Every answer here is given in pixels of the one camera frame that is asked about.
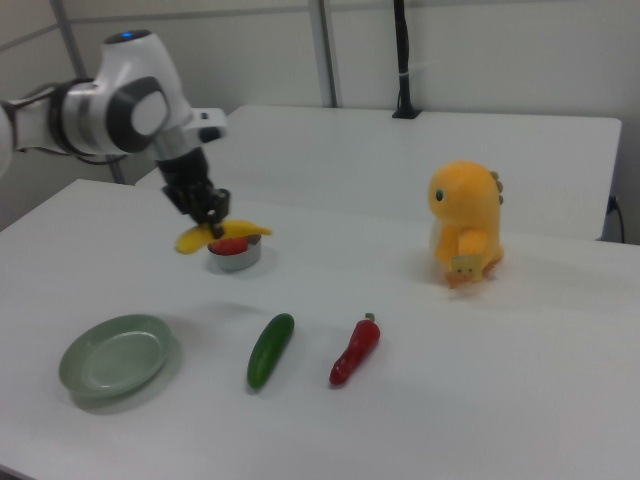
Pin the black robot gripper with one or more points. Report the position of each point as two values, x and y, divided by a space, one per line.
187 180

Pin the yellow banana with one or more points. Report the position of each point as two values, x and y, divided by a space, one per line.
240 229

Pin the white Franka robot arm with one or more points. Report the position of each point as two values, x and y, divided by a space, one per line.
125 100

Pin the green plastic plate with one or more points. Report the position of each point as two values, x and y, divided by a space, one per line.
112 357

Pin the red apple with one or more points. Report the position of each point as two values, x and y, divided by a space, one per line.
231 246

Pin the small metal bowl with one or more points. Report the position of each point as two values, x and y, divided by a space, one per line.
237 261

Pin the green cucumber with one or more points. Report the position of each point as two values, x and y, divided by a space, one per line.
267 352

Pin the red chili pepper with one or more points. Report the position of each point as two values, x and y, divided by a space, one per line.
356 350

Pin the orange plush dinosaur toy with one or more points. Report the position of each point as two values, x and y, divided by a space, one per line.
467 210

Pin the yellow paper toy tag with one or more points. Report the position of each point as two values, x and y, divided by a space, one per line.
466 270

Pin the black camera stand pole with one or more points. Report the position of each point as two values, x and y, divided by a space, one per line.
404 60

